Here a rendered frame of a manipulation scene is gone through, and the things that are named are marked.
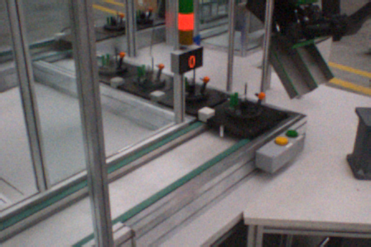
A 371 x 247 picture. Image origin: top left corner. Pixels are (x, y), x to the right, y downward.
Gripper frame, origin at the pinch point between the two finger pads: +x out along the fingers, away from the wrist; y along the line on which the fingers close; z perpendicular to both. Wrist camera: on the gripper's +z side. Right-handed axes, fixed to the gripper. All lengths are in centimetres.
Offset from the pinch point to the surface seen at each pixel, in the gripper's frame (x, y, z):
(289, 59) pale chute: 11.9, -5.9, -11.9
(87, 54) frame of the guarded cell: -47, 101, 2
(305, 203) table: -32, 33, -51
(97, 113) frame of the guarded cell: -44, 100, -9
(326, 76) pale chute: 8.1, -23.7, -21.3
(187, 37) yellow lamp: 2.3, 48.6, 1.6
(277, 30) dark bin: 5.6, 5.7, 0.6
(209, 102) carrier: 21.5, 28.8, -25.0
